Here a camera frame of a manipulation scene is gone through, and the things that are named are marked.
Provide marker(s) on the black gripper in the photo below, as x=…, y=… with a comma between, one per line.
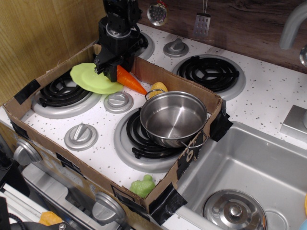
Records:
x=115, y=51

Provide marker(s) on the orange toy carrot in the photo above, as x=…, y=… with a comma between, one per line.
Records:
x=126, y=79

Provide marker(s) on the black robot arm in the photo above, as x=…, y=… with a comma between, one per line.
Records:
x=119, y=37

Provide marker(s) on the light green plastic plate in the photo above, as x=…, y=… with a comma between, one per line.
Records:
x=85, y=76

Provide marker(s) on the black back left burner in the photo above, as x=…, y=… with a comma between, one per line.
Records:
x=143, y=43

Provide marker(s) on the black burner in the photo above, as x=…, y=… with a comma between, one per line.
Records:
x=61, y=92
x=143, y=43
x=142, y=146
x=213, y=73

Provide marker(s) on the silver knob centre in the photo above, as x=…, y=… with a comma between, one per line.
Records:
x=118, y=102

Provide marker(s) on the yellow toy corn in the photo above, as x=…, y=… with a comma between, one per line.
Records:
x=157, y=88

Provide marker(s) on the silver knob back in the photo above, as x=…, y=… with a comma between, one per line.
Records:
x=176, y=48

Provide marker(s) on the black front left burner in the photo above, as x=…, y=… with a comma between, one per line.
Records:
x=61, y=92

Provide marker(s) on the silver hanging strainer ladle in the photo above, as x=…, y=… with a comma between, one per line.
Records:
x=157, y=13

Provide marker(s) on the stainless steel pot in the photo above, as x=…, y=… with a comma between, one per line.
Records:
x=172, y=119

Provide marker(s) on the silver knob front left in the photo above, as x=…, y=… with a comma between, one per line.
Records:
x=81, y=137

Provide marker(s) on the black front right burner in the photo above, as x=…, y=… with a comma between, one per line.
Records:
x=142, y=146

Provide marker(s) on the silver hanging slotted spatula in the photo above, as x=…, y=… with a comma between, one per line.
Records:
x=202, y=22

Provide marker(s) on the black back right burner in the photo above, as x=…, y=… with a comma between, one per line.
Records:
x=213, y=73

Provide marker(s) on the brown cardboard fence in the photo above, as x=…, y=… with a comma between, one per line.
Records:
x=100, y=165

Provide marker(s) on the green toy vegetable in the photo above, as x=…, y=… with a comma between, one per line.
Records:
x=142, y=188

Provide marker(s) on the silver oven knob left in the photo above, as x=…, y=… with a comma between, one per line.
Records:
x=26, y=154

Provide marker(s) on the silver oven knob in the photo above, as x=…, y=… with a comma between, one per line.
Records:
x=26, y=154
x=106, y=210

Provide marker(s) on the silver oven knob right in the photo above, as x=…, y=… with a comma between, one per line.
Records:
x=106, y=210

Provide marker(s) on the orange toy food piece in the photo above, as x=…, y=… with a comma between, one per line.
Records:
x=49, y=218

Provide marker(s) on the grey toy faucet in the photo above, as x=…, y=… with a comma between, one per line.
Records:
x=293, y=38

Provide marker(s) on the silver pot lid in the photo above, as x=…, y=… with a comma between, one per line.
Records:
x=235, y=210

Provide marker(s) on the grey faucet base block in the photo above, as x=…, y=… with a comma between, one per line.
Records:
x=295, y=123

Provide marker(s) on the grey sink basin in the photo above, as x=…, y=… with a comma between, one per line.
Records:
x=270, y=170

